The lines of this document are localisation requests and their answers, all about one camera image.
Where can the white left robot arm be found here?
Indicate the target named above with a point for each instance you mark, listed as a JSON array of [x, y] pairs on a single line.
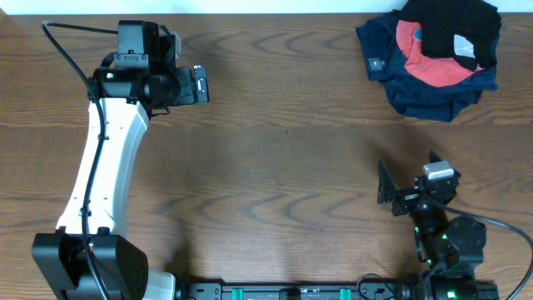
[[88, 255]]

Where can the black polo shirt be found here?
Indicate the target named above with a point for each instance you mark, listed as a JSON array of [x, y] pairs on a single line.
[[464, 30]]

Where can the orange printed t-shirt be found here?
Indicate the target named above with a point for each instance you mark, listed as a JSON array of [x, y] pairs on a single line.
[[437, 72]]

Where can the navy blue folded garment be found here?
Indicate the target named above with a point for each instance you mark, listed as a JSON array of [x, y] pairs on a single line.
[[408, 95]]

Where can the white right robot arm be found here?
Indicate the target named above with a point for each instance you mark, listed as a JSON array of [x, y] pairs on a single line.
[[452, 248]]

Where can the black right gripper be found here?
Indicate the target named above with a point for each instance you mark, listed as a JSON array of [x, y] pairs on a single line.
[[407, 196]]

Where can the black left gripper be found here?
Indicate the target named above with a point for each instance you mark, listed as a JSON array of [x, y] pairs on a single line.
[[200, 84]]

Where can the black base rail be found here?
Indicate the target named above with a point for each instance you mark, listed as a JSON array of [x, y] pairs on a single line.
[[373, 290]]

